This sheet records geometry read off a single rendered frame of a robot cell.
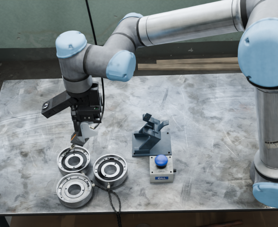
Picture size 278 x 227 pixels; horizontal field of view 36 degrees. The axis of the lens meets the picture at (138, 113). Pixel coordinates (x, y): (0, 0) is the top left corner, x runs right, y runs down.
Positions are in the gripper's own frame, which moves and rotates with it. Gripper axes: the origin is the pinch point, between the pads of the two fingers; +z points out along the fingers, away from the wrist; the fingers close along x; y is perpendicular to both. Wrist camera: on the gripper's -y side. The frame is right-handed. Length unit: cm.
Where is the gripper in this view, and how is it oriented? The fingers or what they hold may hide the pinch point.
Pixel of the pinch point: (81, 134)
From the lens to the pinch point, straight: 128.9
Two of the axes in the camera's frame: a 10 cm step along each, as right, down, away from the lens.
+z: 0.4, 7.0, 7.2
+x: -0.1, -7.2, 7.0
